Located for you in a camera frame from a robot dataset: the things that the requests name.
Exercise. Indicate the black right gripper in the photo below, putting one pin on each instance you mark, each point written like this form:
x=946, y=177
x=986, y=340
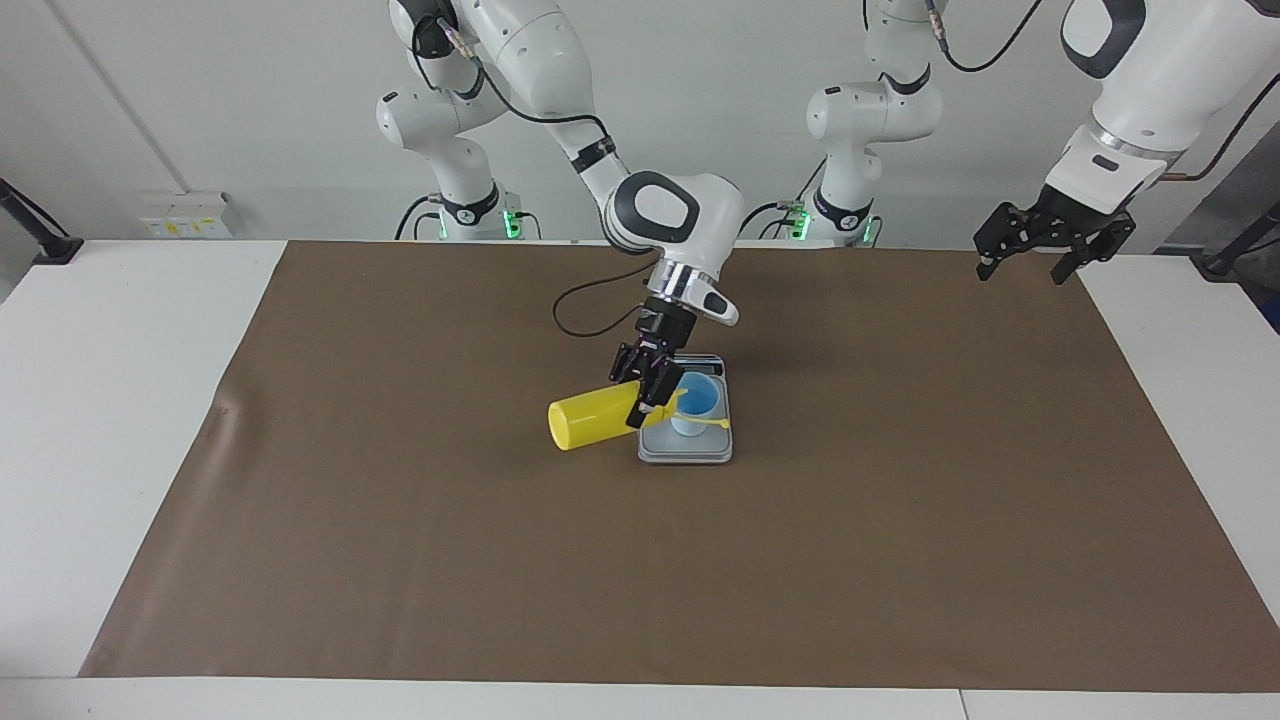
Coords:
x=660, y=335

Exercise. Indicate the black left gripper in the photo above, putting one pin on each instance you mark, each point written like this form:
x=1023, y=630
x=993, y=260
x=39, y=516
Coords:
x=1075, y=222

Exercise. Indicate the light blue plastic cup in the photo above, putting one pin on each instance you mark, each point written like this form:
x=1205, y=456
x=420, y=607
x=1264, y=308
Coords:
x=700, y=400

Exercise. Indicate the yellow squeeze bottle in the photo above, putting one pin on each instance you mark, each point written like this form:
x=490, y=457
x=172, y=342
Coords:
x=585, y=422

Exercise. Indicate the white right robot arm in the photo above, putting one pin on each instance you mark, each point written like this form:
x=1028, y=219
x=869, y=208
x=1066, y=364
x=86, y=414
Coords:
x=540, y=60

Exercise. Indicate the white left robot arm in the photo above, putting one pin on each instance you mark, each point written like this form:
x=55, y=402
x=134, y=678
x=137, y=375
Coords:
x=1160, y=60

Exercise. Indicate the silver digital kitchen scale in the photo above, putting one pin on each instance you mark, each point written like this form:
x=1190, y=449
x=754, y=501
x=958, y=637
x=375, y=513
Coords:
x=690, y=450

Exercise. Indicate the black clamp stand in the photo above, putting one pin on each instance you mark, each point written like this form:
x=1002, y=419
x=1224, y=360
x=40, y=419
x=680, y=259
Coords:
x=50, y=245
x=1230, y=258

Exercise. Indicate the brown table mat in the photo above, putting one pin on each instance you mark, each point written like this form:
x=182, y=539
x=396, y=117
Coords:
x=400, y=550

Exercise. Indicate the white wall socket box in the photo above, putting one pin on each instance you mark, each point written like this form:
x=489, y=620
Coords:
x=185, y=215

